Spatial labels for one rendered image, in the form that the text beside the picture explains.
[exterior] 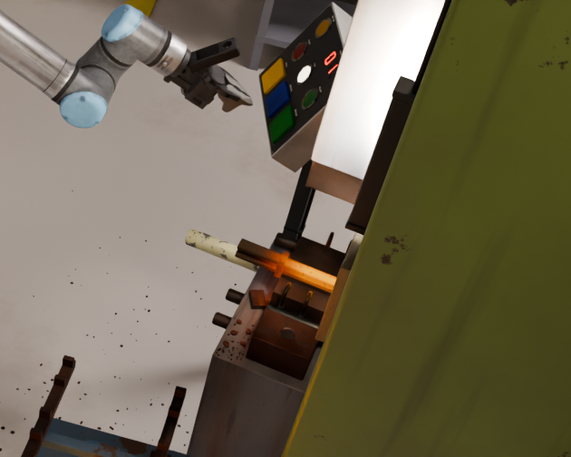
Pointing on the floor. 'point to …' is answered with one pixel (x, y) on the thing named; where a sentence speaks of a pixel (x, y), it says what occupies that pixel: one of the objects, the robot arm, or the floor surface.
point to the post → (298, 202)
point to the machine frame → (472, 257)
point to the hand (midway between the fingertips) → (250, 99)
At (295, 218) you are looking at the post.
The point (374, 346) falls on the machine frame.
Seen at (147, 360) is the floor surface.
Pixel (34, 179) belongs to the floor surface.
